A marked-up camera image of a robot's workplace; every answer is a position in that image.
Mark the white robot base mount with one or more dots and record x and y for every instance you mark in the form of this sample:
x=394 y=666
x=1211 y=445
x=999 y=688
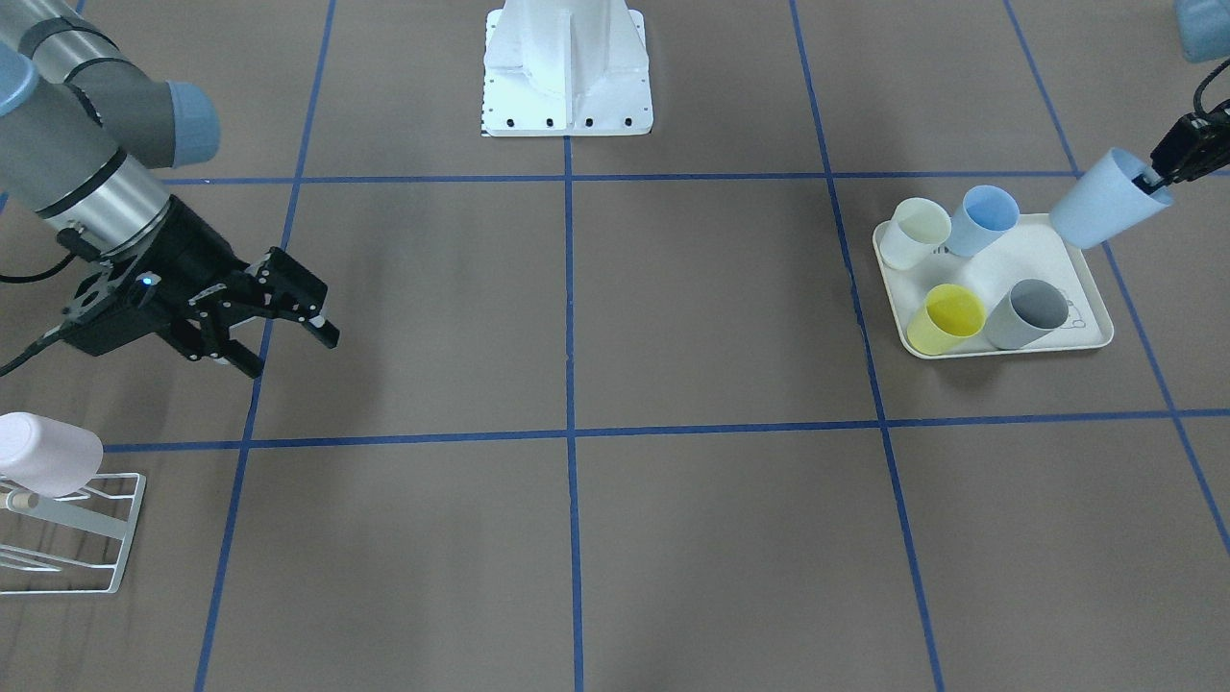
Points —
x=566 y=68

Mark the cream plastic cup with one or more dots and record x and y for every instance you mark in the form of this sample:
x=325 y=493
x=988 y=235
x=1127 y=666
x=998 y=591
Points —
x=916 y=229

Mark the light blue plastic cup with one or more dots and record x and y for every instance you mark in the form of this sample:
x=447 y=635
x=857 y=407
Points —
x=984 y=215

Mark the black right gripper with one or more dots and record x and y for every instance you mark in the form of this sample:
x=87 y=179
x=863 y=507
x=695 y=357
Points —
x=195 y=245

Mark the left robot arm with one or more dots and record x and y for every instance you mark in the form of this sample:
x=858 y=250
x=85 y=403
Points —
x=1203 y=27

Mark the pink plastic cup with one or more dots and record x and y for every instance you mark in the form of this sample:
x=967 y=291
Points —
x=48 y=456

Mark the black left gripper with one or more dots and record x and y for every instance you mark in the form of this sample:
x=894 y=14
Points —
x=1189 y=151

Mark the yellow plastic cup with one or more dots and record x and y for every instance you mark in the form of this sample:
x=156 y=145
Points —
x=950 y=315

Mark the cream plastic tray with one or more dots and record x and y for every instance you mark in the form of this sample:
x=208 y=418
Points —
x=1032 y=250

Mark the white wire cup rack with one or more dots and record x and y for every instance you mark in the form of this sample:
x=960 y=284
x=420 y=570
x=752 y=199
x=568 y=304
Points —
x=76 y=545

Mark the grey plastic cup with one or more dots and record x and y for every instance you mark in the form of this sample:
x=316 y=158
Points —
x=1031 y=309

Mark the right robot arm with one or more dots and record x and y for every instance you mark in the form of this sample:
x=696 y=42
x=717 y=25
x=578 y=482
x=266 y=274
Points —
x=84 y=132

